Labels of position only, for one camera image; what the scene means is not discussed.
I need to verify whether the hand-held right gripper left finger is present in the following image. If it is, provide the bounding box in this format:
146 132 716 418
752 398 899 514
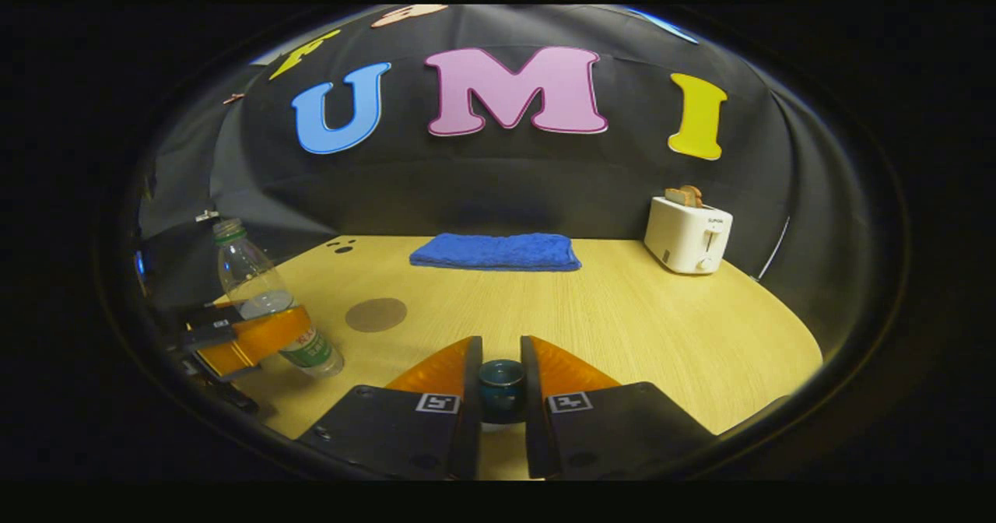
296 335 484 481

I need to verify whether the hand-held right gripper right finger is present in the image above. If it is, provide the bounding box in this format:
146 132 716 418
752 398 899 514
520 335 718 481

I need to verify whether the teal teacup lid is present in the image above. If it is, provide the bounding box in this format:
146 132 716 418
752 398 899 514
478 359 527 424

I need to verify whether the clear plastic water bottle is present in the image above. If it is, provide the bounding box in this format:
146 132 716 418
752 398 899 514
212 218 345 378

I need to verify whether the round brown coaster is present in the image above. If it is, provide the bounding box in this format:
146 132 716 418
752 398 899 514
345 297 409 333

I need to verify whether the blue folded towel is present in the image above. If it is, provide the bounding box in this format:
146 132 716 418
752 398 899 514
409 232 583 272

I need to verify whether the black backdrop cloth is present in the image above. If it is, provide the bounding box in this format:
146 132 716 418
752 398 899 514
136 4 872 337

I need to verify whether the white toaster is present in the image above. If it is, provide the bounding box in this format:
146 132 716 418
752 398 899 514
644 196 734 276

